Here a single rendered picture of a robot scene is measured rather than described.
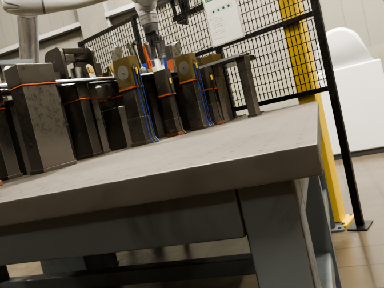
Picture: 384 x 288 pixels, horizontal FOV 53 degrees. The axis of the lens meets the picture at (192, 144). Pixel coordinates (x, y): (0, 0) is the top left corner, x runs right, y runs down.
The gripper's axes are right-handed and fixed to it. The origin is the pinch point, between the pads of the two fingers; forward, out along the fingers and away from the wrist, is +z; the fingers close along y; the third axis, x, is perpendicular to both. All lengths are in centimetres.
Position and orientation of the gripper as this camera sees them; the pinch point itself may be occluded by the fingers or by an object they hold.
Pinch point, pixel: (159, 66)
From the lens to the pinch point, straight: 199.5
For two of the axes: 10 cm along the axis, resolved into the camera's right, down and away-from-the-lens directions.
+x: 5.9, -1.9, 7.8
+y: 7.7, -1.4, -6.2
